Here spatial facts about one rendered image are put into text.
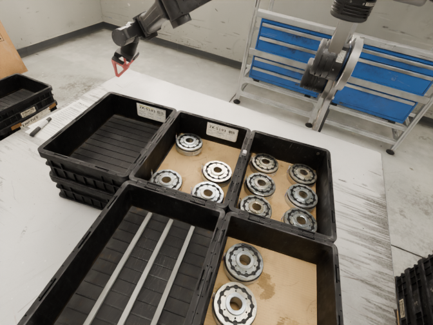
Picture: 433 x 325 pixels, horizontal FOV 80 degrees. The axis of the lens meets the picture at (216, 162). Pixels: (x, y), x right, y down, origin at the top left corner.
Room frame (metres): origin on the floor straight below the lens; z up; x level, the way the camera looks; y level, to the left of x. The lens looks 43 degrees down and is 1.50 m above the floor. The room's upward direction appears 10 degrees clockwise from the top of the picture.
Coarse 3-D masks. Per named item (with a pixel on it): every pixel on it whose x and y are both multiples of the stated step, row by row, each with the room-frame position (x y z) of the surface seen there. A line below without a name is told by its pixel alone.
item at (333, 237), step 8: (272, 136) 0.80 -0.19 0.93; (248, 144) 0.73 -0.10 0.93; (304, 144) 0.78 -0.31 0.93; (248, 152) 0.68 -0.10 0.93; (328, 152) 0.76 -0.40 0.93; (328, 160) 0.72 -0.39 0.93; (240, 168) 0.60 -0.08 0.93; (328, 168) 0.67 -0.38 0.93; (240, 176) 0.56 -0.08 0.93; (328, 176) 0.63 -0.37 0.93; (328, 184) 0.60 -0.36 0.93; (328, 192) 0.57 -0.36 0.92; (232, 200) 0.47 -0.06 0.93; (232, 208) 0.44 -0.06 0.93; (248, 216) 0.42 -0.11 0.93; (256, 216) 0.43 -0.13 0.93; (280, 224) 0.41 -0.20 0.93; (288, 224) 0.42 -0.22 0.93; (304, 232) 0.40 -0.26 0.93; (312, 232) 0.41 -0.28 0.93; (336, 232) 0.42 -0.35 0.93; (328, 240) 0.39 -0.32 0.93
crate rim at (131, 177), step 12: (216, 120) 0.84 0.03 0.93; (156, 144) 0.64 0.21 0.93; (144, 156) 0.58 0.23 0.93; (240, 156) 0.66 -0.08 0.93; (132, 180) 0.47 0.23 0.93; (144, 180) 0.48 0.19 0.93; (180, 192) 0.46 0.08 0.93; (228, 192) 0.49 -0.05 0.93; (216, 204) 0.44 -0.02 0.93; (228, 204) 0.45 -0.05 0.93
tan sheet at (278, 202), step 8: (248, 168) 0.71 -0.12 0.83; (280, 168) 0.74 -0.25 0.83; (248, 176) 0.67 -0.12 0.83; (280, 176) 0.70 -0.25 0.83; (280, 184) 0.66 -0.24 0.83; (288, 184) 0.66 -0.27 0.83; (240, 192) 0.59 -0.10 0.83; (280, 192) 0.62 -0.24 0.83; (272, 200) 0.58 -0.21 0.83; (280, 200) 0.58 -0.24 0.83; (272, 208) 0.54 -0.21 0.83; (280, 208) 0.55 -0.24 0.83; (288, 208) 0.55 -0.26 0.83; (272, 216) 0.51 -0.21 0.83; (280, 216) 0.52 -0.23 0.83
